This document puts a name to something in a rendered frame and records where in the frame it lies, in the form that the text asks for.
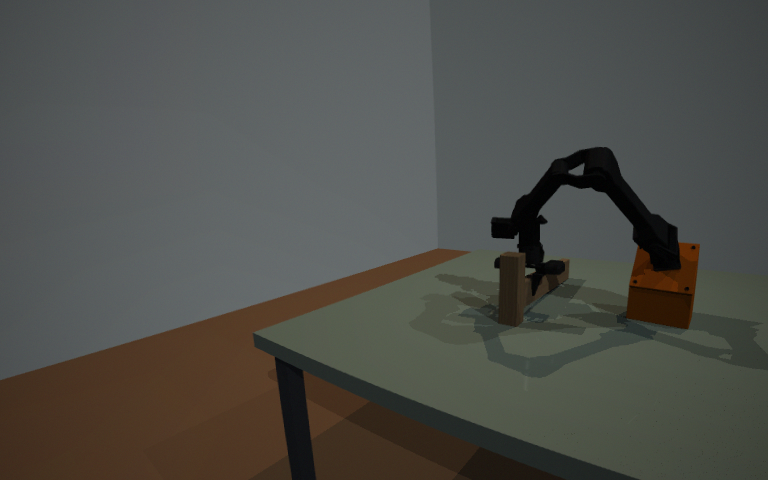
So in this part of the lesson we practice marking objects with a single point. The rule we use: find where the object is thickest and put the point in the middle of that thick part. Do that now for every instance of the dark brown wooden post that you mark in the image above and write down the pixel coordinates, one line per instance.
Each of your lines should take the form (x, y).
(512, 288)

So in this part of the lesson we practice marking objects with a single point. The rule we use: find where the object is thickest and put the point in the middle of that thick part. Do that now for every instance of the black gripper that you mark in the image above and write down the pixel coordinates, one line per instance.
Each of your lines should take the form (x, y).
(532, 251)

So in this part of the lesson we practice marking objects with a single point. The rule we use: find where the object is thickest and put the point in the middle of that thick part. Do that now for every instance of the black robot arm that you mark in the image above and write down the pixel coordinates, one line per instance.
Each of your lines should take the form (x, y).
(601, 172)

